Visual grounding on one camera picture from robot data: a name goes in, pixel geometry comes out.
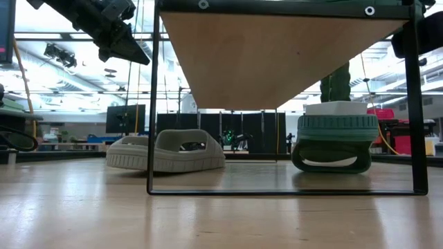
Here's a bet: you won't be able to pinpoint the black partition panels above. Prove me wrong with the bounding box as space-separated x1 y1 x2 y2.
156 112 287 155

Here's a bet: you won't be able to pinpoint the dark grey platform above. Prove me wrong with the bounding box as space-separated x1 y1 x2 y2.
0 98 44 122

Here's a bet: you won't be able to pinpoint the red storage box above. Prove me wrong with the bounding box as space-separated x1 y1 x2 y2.
394 135 413 156

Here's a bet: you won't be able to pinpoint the green rubber slide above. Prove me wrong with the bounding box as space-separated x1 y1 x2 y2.
291 113 380 174

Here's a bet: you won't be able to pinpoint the yellow plastic bottle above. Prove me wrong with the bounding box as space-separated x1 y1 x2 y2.
424 137 436 156

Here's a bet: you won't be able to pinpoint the wooden shelf black metal frame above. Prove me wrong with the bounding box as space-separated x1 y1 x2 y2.
146 0 429 196

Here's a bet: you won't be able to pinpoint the black cable loop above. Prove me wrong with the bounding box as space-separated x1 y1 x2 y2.
0 123 39 152

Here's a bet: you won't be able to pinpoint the blue crate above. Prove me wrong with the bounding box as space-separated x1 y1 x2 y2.
86 134 120 144

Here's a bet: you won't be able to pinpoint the black ceiling-mounted device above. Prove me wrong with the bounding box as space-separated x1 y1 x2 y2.
44 44 78 69

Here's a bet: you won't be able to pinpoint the black hanging cable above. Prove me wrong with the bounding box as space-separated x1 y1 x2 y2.
124 58 136 136

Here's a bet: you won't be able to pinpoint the red storage bin rack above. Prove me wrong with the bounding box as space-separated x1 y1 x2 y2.
366 108 395 120

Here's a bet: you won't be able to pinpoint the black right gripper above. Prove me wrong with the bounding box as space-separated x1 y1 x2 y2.
390 10 443 59

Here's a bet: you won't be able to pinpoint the black background table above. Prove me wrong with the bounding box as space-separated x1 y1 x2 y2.
379 119 437 156

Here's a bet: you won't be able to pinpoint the black computer monitor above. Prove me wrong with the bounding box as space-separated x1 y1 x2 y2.
105 104 147 134

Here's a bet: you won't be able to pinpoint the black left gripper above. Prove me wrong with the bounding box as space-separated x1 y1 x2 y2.
71 0 152 66

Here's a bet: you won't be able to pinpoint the background robot green lights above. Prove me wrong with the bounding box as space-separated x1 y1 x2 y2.
221 128 253 151

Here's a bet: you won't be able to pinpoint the thin yellow cable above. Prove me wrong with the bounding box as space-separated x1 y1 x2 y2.
359 51 401 156

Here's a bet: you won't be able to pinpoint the thick yellow rope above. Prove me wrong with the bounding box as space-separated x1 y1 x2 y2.
12 39 37 139

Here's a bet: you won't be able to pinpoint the wall-mounted dark screen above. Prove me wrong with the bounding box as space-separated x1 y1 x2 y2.
0 0 17 65

